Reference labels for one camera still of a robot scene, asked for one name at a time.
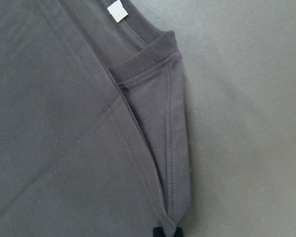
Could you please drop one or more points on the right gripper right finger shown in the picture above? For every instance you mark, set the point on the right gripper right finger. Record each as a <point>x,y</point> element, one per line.
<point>179,232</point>

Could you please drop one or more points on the brown t-shirt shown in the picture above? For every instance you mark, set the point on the brown t-shirt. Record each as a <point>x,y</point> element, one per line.
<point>93,139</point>

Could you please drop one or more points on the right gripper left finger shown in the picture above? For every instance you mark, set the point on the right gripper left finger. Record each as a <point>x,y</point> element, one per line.
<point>158,232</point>

